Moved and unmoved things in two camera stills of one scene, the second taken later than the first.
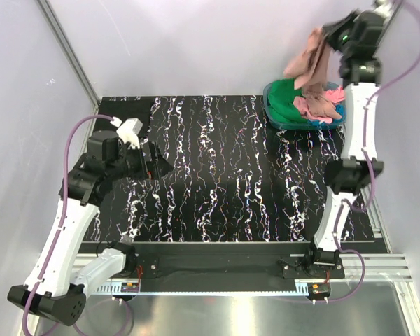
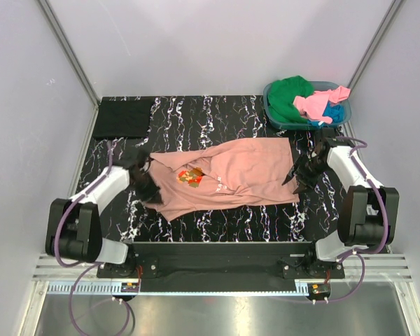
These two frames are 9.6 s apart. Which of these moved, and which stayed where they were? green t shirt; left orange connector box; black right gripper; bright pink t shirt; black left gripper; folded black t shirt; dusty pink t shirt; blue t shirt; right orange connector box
Moved: dusty pink t shirt; black right gripper; black left gripper
Stayed: green t shirt; folded black t shirt; bright pink t shirt; right orange connector box; blue t shirt; left orange connector box
